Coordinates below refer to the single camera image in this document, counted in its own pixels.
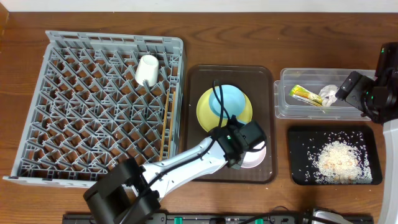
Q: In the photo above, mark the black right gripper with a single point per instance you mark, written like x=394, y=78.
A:
x=352, y=88

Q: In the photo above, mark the clear plastic bin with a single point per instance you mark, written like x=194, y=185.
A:
x=313, y=79

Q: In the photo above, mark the pile of rice and nuts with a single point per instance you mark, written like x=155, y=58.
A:
x=338, y=158

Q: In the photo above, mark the yellow plate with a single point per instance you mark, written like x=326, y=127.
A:
x=208, y=120

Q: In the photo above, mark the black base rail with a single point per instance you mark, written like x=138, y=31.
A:
x=278, y=215

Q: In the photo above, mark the yellow green snack wrapper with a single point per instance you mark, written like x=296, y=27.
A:
x=300, y=93

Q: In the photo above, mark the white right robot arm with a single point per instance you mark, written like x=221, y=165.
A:
x=377, y=99

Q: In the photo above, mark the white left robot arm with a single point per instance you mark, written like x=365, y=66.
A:
x=130, y=193

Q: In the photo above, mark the white tissue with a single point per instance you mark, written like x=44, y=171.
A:
x=327, y=95

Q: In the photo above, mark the brown serving tray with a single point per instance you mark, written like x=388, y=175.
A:
x=257, y=84

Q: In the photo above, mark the white paper cup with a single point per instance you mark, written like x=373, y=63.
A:
x=147, y=70

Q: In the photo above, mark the black waste tray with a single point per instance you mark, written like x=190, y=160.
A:
x=298, y=138

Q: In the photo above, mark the light blue bowl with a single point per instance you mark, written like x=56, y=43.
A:
x=233, y=98

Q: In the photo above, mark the grey dishwasher rack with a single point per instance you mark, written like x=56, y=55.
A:
x=88, y=113

